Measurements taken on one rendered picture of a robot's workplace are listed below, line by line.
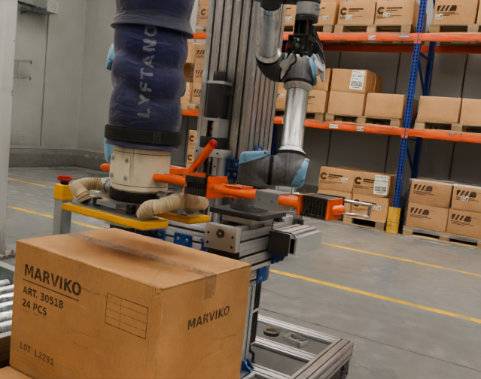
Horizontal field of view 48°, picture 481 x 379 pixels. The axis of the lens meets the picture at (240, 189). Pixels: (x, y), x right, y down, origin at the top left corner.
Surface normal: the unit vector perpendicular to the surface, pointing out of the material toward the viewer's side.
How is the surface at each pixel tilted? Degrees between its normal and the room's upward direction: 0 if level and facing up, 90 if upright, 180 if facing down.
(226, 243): 90
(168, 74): 70
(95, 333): 90
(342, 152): 90
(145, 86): 105
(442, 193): 92
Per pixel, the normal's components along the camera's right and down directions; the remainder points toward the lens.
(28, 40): 0.86, 0.15
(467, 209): -0.51, 0.02
